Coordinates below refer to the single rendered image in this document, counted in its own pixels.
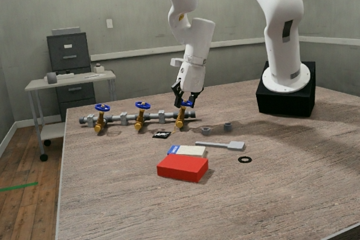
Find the grey and white pipe manifold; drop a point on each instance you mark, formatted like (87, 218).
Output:
(140, 118)

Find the red block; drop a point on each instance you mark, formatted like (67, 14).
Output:
(182, 167)

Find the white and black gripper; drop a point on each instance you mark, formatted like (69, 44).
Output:
(190, 79)

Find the black tag with gold chain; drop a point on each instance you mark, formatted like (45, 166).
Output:
(162, 134)

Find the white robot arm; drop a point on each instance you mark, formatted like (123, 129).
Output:
(285, 74)

